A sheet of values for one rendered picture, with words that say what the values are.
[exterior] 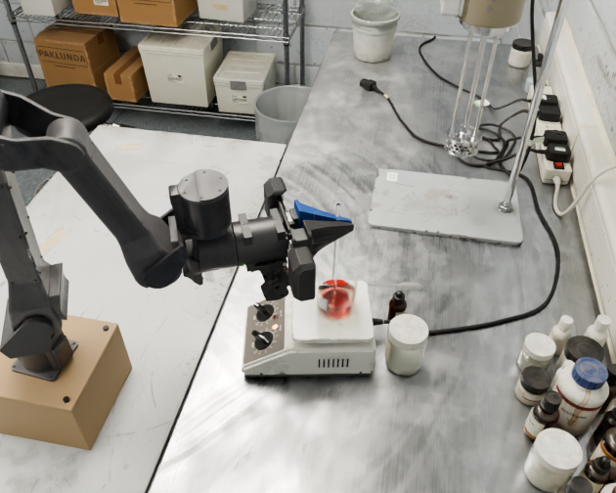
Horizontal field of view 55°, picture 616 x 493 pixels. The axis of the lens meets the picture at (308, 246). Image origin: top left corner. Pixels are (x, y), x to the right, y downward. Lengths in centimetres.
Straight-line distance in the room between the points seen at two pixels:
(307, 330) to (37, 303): 36
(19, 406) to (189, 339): 27
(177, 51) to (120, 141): 165
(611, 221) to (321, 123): 72
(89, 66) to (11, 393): 264
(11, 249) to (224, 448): 39
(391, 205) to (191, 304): 46
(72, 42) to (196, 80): 65
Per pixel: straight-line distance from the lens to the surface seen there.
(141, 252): 70
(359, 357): 88
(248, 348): 92
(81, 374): 85
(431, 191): 127
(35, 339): 79
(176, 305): 104
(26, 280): 75
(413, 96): 164
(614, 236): 112
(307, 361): 88
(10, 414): 91
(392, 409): 90
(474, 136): 114
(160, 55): 315
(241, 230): 72
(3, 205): 67
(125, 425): 91
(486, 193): 129
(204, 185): 68
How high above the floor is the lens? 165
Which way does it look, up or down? 42 degrees down
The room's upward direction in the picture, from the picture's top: straight up
